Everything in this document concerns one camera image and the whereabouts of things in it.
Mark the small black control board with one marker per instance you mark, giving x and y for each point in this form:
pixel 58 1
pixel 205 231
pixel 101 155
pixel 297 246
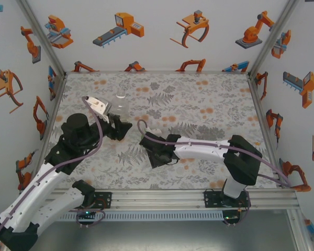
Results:
pixel 87 215
pixel 231 217

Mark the clear unlabelled plastic bottle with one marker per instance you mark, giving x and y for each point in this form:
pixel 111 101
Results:
pixel 121 107

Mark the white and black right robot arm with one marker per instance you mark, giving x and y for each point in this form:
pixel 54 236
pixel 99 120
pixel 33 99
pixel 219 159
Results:
pixel 199 149

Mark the grey metal panel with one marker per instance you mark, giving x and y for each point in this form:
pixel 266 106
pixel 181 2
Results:
pixel 157 235

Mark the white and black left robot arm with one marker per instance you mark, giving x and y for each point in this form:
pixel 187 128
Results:
pixel 28 198

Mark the aluminium table side rail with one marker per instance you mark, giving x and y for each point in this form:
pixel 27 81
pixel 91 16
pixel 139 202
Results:
pixel 47 136
pixel 268 130

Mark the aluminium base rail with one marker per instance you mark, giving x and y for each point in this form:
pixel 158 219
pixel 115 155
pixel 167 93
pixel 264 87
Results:
pixel 157 198

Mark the aluminium lower frame post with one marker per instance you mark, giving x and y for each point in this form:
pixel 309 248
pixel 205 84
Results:
pixel 299 232

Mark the floral patterned table mat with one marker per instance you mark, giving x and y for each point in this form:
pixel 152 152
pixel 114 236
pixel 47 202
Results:
pixel 199 91

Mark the aluminium corner post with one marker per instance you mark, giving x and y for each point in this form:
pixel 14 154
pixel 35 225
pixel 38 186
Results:
pixel 43 39
pixel 271 39

